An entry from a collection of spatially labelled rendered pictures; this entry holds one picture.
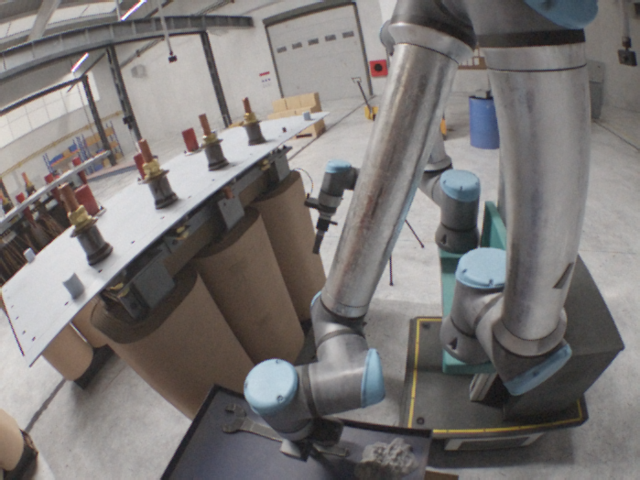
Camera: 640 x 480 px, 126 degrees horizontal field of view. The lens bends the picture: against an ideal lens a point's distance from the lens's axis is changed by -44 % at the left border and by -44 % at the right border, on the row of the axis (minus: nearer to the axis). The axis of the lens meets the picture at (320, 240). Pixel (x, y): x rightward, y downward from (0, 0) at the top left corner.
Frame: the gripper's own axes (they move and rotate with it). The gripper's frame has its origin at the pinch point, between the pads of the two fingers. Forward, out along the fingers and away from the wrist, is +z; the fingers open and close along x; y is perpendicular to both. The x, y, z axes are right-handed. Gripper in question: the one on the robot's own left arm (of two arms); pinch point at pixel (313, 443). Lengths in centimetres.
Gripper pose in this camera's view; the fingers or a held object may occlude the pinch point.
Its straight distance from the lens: 75.9
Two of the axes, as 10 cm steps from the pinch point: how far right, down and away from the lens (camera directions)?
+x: -3.0, 5.7, -7.6
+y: -9.3, -0.1, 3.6
